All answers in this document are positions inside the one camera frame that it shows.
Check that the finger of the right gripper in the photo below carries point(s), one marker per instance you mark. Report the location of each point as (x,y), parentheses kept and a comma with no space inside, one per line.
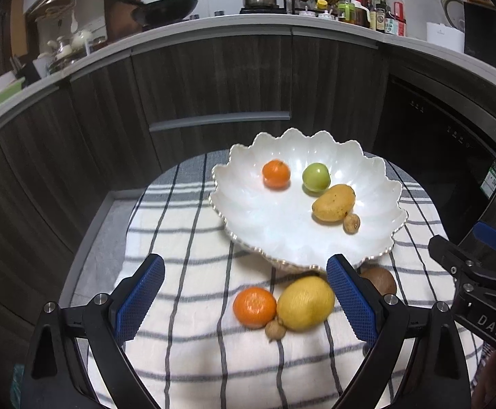
(486,234)
(452,257)

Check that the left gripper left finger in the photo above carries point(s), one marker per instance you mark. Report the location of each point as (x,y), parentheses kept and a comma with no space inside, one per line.
(55,376)

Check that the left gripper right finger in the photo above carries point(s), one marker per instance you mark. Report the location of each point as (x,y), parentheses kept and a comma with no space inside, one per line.
(436,375)

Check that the brown kiwi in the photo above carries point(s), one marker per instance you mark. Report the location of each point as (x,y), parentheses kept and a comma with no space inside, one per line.
(382,279)

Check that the small brown longan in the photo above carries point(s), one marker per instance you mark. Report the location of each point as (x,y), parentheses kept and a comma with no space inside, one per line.
(351,223)

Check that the yellow lemon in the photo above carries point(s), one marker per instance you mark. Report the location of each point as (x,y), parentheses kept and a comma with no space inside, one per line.
(305,303)

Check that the large orange mandarin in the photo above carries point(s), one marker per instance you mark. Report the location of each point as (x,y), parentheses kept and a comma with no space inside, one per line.
(254,307)

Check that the small orange mandarin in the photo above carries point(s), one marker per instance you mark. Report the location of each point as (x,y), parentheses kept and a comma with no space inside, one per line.
(276,174)

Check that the built-in black oven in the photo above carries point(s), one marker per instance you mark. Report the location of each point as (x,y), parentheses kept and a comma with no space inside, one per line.
(447,154)

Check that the white checkered cloth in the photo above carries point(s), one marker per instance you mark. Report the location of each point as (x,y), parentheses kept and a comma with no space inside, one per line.
(191,351)

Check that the yellow mango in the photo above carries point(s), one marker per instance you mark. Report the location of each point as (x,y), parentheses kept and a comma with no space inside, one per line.
(334,204)

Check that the green round fruit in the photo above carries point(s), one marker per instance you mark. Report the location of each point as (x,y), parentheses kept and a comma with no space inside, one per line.
(316,177)

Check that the white scalloped ceramic bowl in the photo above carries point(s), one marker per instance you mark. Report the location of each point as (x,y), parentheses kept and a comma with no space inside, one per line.
(279,225)

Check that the white electric kettle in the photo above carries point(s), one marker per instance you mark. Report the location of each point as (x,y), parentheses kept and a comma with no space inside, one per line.
(454,13)

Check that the dark sauce bottle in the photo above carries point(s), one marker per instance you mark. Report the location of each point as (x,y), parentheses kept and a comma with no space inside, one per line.
(380,15)

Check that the green jar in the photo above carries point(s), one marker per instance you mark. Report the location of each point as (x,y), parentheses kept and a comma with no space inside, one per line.
(346,12)

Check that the green cutting board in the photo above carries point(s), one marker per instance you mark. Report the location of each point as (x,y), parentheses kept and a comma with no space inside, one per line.
(12,89)

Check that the white teapot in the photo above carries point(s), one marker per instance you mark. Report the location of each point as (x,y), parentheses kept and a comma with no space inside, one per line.
(81,41)

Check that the black wok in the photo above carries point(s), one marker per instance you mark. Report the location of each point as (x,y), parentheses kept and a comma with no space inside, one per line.
(160,12)

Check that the grey drawer handle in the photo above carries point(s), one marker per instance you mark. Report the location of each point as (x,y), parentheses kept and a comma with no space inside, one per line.
(219,118)

